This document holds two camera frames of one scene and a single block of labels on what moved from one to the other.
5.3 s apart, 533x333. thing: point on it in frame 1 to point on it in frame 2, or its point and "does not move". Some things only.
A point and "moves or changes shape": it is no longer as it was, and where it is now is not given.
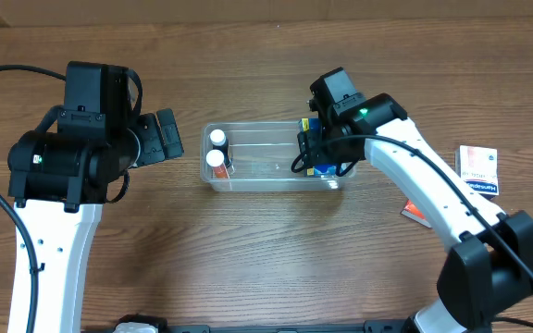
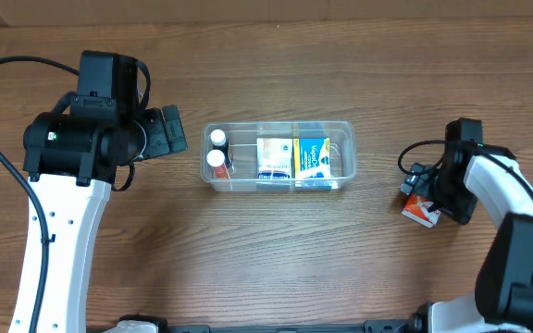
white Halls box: x=477 y=167 moves or changes shape
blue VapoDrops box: x=317 y=170 moves or changes shape
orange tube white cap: x=215 y=158 does not move
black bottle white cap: x=219 y=141 does not move
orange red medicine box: x=413 y=212 does not move
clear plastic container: x=258 y=157 does not move
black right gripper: x=315 y=154 to x=462 y=208
